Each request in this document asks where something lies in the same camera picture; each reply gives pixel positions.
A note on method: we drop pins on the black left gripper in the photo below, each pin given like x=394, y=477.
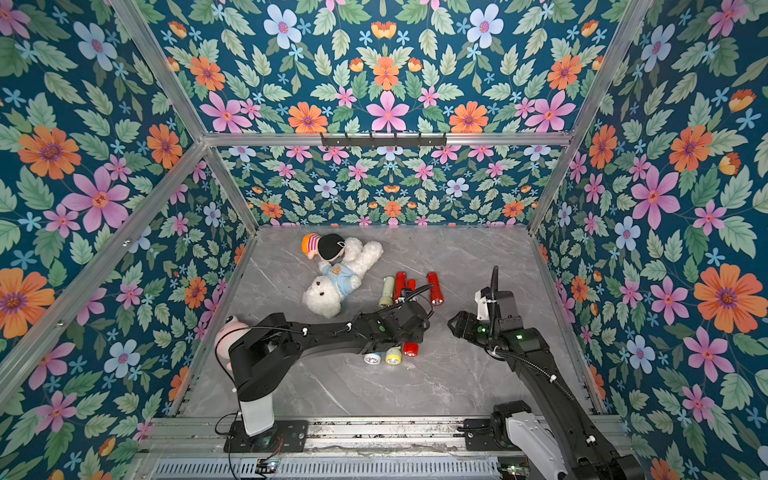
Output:
x=420, y=331

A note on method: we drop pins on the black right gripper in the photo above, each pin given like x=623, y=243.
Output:
x=466, y=327

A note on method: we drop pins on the red flashlight plain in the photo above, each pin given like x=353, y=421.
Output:
x=399, y=286
x=436, y=295
x=410, y=349

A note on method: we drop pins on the pale green flashlight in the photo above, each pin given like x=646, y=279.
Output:
x=387, y=294
x=393, y=356

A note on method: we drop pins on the blue flashlight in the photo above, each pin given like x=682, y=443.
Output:
x=374, y=358

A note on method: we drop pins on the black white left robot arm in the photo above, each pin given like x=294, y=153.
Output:
x=258, y=357

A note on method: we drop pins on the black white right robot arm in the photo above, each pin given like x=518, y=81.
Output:
x=566, y=444

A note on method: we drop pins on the white teddy bear blue shirt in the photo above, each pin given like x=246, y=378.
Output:
x=339, y=279

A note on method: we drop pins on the pink plush toy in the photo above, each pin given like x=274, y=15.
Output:
x=231, y=331

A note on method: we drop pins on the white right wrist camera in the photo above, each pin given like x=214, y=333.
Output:
x=482, y=310

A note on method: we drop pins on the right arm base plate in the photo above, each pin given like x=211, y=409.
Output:
x=484, y=434

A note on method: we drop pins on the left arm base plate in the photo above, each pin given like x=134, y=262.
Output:
x=285, y=436

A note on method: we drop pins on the black hook rail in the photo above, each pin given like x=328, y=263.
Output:
x=370, y=140

